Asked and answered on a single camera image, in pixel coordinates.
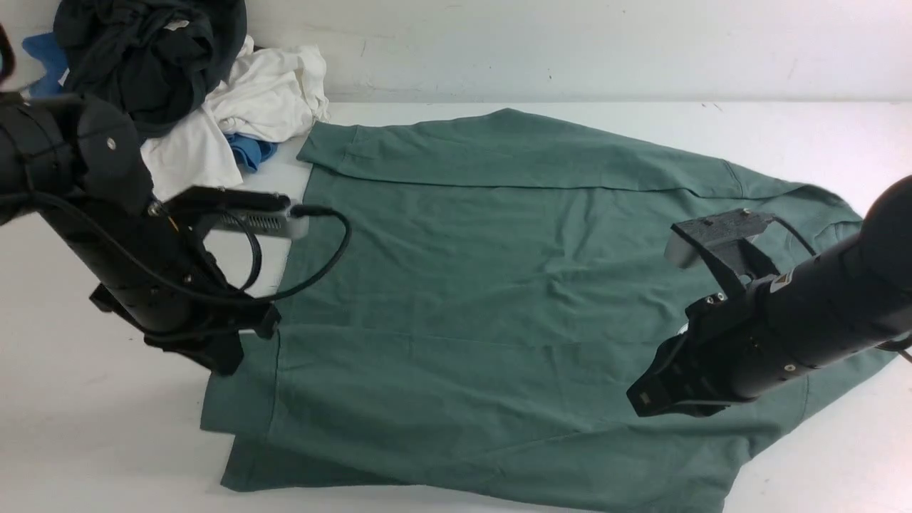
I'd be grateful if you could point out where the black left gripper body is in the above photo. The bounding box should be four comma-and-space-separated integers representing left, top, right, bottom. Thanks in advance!
89, 284, 282, 375

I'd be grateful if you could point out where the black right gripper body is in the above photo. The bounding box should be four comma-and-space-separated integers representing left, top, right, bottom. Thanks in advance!
646, 290, 771, 417

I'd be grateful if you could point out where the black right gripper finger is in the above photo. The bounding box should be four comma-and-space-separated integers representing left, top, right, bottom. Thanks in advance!
626, 370, 685, 417

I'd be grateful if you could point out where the green long-sleeved shirt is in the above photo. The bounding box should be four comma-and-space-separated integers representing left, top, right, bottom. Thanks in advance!
201, 110, 892, 512

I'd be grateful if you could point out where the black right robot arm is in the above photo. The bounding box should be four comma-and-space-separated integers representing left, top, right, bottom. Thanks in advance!
626, 177, 911, 417

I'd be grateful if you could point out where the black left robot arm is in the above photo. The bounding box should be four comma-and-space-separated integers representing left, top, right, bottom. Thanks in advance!
1, 91, 281, 375

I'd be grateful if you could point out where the white crumpled shirt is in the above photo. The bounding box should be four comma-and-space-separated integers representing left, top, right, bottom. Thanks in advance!
141, 36, 329, 201

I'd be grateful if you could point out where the black crumpled garment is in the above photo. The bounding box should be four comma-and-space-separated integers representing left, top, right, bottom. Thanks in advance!
53, 1, 247, 140

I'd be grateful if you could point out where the blue crumpled garment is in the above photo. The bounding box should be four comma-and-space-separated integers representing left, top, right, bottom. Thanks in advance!
21, 33, 278, 173

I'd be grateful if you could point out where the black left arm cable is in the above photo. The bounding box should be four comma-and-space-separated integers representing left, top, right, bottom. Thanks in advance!
0, 192, 353, 307

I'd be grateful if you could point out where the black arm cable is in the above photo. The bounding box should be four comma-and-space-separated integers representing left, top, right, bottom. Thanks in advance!
773, 216, 912, 364
0, 192, 353, 307

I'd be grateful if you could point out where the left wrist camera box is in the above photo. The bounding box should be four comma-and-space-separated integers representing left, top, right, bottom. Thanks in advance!
164, 186, 309, 240

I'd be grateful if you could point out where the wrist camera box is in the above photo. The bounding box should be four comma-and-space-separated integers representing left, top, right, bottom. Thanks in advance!
164, 186, 309, 240
664, 209, 779, 298

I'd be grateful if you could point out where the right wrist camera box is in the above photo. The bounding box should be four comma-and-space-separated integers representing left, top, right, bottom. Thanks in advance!
664, 209, 779, 298

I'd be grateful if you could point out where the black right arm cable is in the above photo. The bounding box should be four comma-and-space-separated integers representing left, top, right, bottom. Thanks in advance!
773, 216, 912, 364

